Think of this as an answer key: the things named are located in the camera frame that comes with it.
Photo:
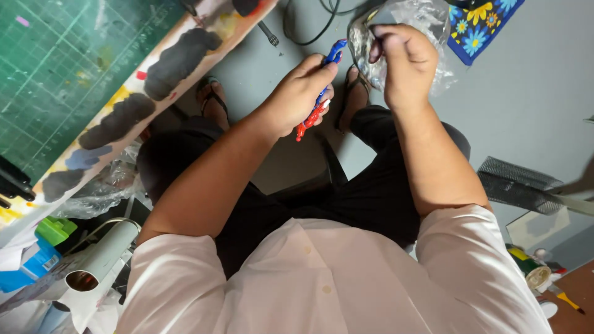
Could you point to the green plastic box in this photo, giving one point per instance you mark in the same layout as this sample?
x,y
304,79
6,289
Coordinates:
x,y
55,229

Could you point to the person's left hand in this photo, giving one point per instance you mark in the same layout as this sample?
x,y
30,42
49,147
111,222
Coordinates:
x,y
294,97

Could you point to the black markers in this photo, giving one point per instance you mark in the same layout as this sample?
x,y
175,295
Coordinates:
x,y
14,183

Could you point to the clear plastic bag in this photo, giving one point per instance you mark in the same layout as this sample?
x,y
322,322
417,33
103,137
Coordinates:
x,y
399,32

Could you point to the crumpled clear plastic sheet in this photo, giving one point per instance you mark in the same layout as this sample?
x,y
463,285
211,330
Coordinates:
x,y
97,190

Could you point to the green cutting mat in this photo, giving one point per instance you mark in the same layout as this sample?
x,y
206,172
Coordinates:
x,y
60,69

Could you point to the blue floral cloth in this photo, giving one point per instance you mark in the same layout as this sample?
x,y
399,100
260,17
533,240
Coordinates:
x,y
480,28

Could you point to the white paper sheet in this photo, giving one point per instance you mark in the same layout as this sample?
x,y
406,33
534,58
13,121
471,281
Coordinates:
x,y
538,227

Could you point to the black sandal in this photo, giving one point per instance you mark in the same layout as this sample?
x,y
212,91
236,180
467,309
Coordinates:
x,y
355,95
212,99

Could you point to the black mesh basket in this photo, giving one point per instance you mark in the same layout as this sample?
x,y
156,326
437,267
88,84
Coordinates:
x,y
519,185

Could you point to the paint-stained wooden board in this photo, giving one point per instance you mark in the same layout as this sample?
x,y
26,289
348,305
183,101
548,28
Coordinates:
x,y
139,92

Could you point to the black metal brush tool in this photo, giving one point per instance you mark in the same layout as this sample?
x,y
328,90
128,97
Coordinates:
x,y
268,33

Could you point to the person's right hand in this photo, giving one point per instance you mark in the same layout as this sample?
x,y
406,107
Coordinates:
x,y
408,65

